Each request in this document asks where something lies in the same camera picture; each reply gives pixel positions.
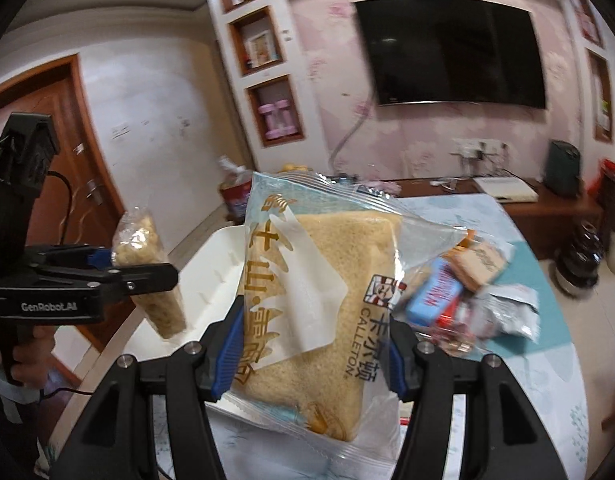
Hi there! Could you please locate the puffed rice snack bag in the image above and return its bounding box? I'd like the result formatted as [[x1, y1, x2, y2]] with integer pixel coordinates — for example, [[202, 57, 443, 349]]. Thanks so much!
[[111, 207, 187, 340]]

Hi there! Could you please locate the bread slice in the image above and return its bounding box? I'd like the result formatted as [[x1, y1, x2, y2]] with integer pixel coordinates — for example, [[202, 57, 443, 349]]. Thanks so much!
[[232, 171, 467, 463]]

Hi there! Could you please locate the operator left hand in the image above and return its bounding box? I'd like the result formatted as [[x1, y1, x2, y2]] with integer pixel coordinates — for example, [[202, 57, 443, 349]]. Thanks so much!
[[12, 326, 56, 389]]

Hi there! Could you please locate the white plastic storage bin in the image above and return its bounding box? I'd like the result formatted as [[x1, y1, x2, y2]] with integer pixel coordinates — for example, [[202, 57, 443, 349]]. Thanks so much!
[[123, 226, 246, 361]]

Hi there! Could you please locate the wooden door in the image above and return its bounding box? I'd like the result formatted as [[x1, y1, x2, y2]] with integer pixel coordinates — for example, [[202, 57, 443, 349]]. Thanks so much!
[[0, 54, 134, 351]]

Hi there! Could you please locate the silver white snack bag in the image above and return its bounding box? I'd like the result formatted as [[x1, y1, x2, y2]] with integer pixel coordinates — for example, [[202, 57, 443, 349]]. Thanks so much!
[[466, 284, 541, 344]]

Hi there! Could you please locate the red purple snack bag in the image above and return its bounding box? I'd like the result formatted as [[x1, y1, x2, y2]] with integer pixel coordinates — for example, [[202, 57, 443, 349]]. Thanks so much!
[[218, 155, 252, 224]]

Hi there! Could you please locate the blue red snack pack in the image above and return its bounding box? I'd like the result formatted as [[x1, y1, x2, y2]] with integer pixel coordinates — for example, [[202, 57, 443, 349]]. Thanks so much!
[[405, 258, 464, 327]]

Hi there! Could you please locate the teal striped table mat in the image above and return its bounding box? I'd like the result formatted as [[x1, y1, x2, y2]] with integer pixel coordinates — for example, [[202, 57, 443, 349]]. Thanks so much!
[[485, 240, 572, 360]]

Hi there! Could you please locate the brown cracker pack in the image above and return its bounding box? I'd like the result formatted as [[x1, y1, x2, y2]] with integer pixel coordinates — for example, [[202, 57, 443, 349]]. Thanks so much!
[[446, 242, 507, 292]]

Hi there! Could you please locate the black ceramic jar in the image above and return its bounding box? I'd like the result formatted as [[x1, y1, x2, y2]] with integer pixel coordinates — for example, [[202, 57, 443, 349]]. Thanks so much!
[[555, 220, 603, 298]]

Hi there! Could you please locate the pink dumbbells pair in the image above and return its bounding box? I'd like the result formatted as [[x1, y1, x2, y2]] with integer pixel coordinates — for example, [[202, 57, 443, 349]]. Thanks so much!
[[258, 99, 299, 141]]

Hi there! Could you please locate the wooden tv cabinet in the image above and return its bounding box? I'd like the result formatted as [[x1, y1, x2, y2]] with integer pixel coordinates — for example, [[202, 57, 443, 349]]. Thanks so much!
[[394, 179, 603, 260]]

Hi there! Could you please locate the white set-top box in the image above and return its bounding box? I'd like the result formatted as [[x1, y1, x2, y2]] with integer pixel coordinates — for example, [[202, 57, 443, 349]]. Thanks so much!
[[473, 177, 539, 204]]

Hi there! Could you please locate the framed picture in niche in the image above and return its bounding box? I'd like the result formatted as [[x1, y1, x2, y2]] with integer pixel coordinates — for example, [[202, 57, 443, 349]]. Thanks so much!
[[248, 30, 278, 68]]

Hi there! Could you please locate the dark green appliance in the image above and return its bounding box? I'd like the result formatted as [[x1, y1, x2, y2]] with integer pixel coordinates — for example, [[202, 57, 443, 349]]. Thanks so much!
[[543, 140, 581, 200]]

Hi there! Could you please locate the white wall power strip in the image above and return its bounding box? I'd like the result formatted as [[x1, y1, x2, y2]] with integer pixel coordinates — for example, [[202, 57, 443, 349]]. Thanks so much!
[[451, 138, 507, 159]]

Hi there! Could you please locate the black wall television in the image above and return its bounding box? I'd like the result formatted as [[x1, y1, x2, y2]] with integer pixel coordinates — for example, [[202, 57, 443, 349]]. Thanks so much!
[[354, 0, 547, 110]]

